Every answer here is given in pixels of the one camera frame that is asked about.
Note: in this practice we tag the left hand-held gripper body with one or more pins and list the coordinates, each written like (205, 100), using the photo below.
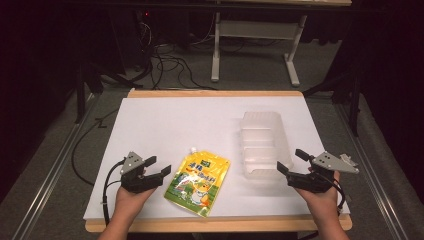
(132, 164)

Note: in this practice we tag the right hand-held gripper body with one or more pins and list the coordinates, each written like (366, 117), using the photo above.
(328, 162)

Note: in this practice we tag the person's left hand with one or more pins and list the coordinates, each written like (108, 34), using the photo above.
(130, 201)

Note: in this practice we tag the person's right hand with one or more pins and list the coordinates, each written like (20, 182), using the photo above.
(320, 200)

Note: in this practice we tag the translucent plastic storage box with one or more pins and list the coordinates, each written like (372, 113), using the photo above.
(263, 143)

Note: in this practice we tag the yellow spouted pouch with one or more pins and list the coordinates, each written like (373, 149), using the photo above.
(196, 181)

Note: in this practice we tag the white table sheet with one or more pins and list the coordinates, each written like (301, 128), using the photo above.
(186, 123)

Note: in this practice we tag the black metal stand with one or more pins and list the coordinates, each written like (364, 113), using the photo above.
(353, 100)
(81, 90)

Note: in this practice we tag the metal floor rail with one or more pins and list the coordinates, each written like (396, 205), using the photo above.
(373, 173)
(50, 173)

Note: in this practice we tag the white desk frame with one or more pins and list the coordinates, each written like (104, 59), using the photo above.
(256, 30)

